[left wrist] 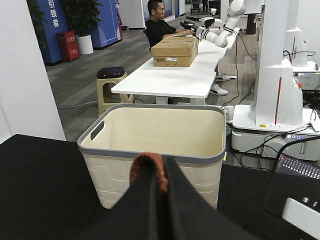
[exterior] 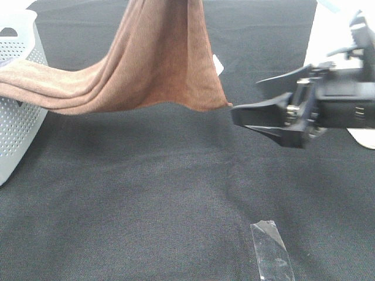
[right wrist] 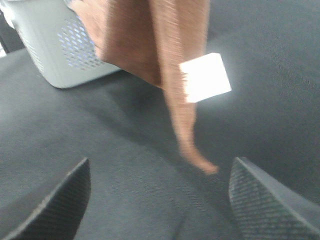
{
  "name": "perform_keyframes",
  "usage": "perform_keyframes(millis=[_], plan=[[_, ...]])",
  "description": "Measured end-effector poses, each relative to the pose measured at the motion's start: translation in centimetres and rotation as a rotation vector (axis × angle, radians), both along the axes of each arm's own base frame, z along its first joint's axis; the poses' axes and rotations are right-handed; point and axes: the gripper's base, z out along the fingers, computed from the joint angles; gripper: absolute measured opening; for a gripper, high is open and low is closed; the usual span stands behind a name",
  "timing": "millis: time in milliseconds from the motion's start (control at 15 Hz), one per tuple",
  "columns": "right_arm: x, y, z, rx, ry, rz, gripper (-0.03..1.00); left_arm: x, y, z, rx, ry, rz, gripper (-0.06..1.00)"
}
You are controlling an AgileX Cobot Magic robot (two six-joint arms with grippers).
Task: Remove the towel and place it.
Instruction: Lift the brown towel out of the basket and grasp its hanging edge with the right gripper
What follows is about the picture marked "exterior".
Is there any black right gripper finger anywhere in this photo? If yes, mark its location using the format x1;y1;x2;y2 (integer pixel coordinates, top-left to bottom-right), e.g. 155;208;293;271
230;92;309;148
256;64;312;84

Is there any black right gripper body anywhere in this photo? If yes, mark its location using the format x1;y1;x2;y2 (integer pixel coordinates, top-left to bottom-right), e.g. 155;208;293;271
285;62;374;139

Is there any brown towel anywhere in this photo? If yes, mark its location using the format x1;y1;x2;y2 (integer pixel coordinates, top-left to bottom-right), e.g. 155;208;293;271
1;1;229;115

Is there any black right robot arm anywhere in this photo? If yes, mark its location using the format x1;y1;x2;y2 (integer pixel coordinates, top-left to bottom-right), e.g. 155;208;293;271
231;13;374;148

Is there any white plastic storage bin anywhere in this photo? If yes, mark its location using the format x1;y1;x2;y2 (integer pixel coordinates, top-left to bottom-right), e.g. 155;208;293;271
302;0;375;150

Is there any black table cloth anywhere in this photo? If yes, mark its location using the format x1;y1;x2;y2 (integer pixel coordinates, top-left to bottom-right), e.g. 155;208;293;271
0;0;375;281

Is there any clear tape strip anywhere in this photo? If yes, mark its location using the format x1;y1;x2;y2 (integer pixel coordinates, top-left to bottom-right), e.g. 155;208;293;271
250;220;295;281

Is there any white perforated laundry basket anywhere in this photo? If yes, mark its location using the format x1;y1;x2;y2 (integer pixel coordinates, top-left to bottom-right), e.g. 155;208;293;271
1;9;47;184

